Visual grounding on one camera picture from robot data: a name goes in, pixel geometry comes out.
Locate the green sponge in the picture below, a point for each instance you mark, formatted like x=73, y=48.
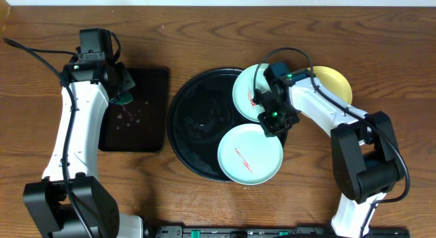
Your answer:
x=122, y=98

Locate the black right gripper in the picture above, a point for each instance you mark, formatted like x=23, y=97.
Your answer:
x=272, y=129

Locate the round black tray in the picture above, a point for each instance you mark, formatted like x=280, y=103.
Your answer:
x=201, y=113

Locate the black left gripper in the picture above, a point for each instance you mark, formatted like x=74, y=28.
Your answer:
x=122, y=72

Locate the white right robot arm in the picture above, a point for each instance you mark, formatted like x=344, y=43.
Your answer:
x=365, y=155

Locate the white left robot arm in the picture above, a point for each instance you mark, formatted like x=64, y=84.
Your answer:
x=69, y=200

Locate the yellow plate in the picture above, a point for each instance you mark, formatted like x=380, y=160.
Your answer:
x=335, y=82

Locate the light green plate with stain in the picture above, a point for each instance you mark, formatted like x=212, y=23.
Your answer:
x=247, y=156

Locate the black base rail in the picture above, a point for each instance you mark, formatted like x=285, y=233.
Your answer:
x=301, y=231

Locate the rectangular black tray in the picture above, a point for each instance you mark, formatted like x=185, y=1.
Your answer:
x=138, y=126

